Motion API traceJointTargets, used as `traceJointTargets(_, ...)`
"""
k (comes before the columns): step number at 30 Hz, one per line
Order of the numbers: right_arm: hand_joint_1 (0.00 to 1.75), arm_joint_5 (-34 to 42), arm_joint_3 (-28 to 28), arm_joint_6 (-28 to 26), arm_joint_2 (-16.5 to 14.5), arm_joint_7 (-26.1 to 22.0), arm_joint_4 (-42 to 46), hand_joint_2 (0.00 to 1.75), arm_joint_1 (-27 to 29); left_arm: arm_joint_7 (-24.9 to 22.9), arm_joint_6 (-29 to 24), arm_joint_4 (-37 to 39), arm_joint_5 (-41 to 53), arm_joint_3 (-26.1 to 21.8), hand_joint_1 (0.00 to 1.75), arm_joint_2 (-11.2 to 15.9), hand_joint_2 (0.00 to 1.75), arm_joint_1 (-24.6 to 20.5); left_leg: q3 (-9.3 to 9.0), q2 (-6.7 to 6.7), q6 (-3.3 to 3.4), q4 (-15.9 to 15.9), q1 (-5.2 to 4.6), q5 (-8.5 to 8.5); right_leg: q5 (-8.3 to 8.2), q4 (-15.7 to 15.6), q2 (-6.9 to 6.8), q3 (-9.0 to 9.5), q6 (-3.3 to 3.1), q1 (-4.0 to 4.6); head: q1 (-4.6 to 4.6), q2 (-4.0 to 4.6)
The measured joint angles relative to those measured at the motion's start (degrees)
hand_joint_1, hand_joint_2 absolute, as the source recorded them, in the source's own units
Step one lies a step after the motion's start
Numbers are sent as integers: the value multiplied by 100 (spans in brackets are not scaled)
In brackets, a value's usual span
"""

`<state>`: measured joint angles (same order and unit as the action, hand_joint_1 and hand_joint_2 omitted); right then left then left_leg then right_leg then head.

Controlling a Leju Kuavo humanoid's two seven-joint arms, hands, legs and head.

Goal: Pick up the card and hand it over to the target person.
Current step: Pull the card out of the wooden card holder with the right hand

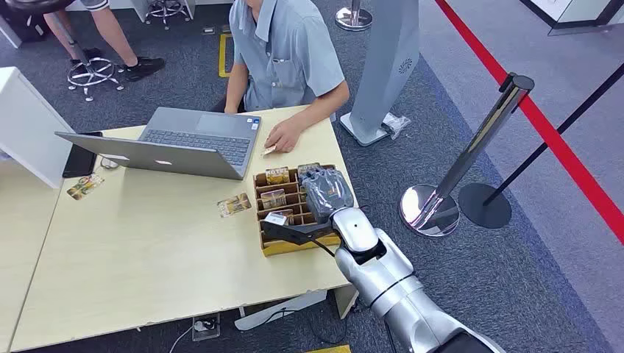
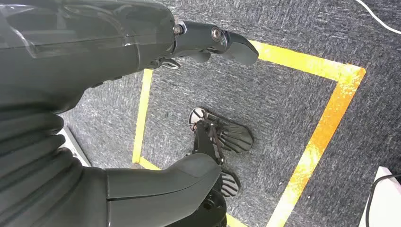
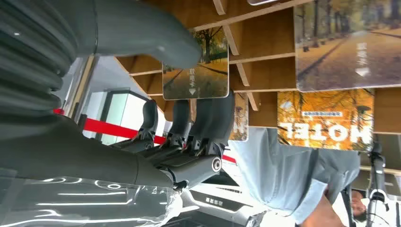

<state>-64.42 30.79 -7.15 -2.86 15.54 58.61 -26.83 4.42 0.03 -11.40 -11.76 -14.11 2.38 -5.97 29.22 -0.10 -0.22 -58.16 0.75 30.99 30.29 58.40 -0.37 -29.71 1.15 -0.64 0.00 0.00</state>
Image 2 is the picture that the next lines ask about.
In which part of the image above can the white flat base plate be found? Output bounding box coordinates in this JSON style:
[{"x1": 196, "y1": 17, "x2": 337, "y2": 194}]
[{"x1": 56, "y1": 126, "x2": 92, "y2": 167}]

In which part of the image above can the ribbed grey left arm sleeve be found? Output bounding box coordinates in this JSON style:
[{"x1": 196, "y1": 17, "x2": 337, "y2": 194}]
[{"x1": 0, "y1": 106, "x2": 109, "y2": 227}]

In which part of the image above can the white cable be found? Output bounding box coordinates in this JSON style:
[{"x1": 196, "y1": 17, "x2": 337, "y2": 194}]
[{"x1": 355, "y1": 0, "x2": 401, "y2": 35}]

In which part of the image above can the black ribbed robot foot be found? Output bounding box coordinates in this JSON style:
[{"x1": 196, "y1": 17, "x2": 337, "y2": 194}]
[
  {"x1": 219, "y1": 170, "x2": 241, "y2": 198},
  {"x1": 188, "y1": 107, "x2": 255, "y2": 154}
]

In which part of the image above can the grey robot leg shell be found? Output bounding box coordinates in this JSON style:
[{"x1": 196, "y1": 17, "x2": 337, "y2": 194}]
[{"x1": 105, "y1": 120, "x2": 228, "y2": 227}]

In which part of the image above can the yellow floor tape square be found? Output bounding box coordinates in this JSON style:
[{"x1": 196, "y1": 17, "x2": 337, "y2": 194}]
[{"x1": 131, "y1": 40, "x2": 367, "y2": 227}]

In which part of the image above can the black cable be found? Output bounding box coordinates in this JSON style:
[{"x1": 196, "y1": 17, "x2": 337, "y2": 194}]
[{"x1": 365, "y1": 174, "x2": 401, "y2": 227}]

